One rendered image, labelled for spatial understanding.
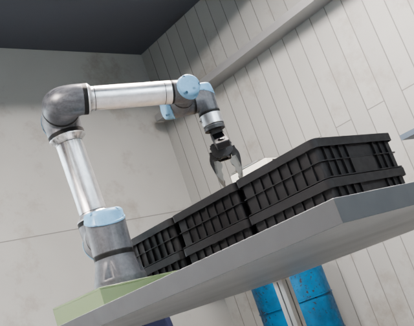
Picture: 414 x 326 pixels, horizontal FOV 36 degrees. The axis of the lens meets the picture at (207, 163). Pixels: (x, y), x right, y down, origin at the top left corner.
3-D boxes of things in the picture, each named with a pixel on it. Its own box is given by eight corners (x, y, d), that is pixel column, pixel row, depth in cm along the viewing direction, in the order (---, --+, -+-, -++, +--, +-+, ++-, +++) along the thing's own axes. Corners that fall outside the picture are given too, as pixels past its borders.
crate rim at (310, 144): (315, 146, 158) (312, 138, 159) (235, 189, 178) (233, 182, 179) (393, 139, 186) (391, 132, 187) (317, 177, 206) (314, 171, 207)
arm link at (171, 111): (163, 90, 206) (194, 83, 209) (156, 103, 216) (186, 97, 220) (170, 112, 204) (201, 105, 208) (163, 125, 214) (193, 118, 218)
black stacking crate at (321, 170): (329, 182, 156) (312, 140, 159) (248, 221, 176) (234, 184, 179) (405, 169, 184) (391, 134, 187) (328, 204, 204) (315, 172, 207)
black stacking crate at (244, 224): (261, 259, 173) (246, 218, 176) (193, 287, 193) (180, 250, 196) (341, 237, 202) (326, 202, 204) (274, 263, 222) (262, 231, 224)
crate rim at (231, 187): (235, 189, 178) (233, 182, 179) (172, 224, 198) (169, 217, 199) (317, 177, 206) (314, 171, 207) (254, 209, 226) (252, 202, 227)
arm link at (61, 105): (39, 76, 185) (198, 66, 199) (39, 92, 195) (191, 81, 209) (44, 113, 182) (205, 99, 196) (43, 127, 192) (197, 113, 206)
